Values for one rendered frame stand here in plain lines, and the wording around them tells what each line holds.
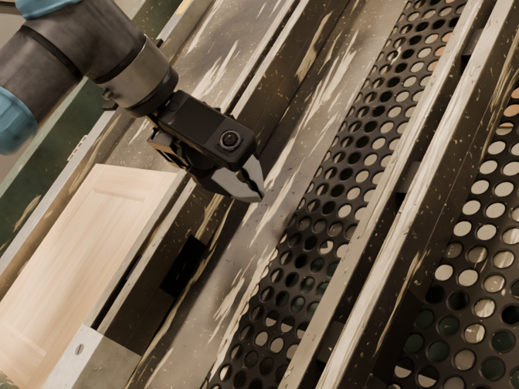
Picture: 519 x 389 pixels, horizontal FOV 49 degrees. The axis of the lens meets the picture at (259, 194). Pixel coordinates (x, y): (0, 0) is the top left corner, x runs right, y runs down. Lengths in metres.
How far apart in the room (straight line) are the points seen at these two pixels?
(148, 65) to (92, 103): 0.90
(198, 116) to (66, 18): 0.16
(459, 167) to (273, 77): 0.38
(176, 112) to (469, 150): 0.32
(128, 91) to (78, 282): 0.46
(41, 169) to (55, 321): 0.55
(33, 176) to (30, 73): 0.89
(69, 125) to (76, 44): 0.90
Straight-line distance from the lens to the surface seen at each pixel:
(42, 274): 1.13
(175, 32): 1.37
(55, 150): 1.48
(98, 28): 0.61
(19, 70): 0.59
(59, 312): 1.01
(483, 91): 0.66
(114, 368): 0.80
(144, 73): 0.63
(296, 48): 0.94
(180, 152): 0.67
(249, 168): 0.72
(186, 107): 0.65
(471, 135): 0.64
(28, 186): 1.46
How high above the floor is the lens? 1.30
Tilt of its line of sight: 7 degrees down
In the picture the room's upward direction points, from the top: straight up
